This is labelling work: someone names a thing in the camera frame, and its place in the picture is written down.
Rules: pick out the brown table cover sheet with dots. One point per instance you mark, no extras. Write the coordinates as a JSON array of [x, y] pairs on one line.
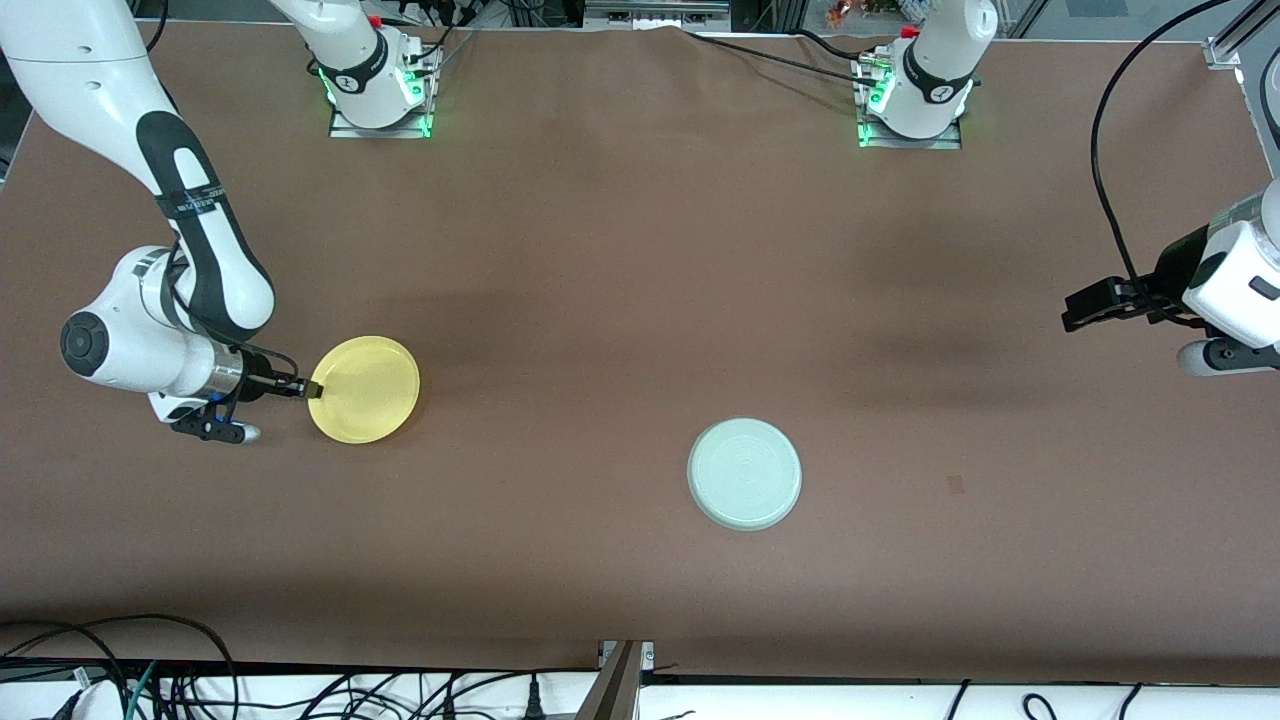
[[640, 250]]

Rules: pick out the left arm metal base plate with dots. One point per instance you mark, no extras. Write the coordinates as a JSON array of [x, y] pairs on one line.
[[940, 144]]

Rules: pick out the pale green round plate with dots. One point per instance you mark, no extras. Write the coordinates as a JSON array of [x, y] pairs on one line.
[[745, 475]]

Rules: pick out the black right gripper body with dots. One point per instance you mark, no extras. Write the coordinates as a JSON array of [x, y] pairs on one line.
[[258, 383]]

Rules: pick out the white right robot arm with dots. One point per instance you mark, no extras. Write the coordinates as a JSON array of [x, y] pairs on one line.
[[80, 70]]

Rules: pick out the aluminium extrusion bar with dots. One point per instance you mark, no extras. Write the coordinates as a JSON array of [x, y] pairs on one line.
[[655, 14]]

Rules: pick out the yellow round plate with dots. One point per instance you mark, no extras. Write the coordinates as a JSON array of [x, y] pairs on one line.
[[365, 390]]

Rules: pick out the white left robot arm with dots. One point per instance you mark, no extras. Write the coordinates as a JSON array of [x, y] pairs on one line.
[[935, 70]]

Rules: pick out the aluminium frame bracket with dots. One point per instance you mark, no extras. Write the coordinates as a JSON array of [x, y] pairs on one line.
[[1225, 52]]

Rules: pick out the aluminium frame post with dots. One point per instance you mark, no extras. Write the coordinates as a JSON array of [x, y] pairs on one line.
[[615, 690]]

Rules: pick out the black power plug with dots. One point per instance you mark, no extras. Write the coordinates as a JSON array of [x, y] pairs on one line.
[[534, 700]]

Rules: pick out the white lower shelf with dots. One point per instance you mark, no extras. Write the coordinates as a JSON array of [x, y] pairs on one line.
[[800, 705]]

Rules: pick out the orange background object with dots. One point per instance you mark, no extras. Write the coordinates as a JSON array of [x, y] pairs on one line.
[[845, 12]]

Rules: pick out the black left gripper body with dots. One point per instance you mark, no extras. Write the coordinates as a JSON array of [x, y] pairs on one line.
[[1172, 271]]

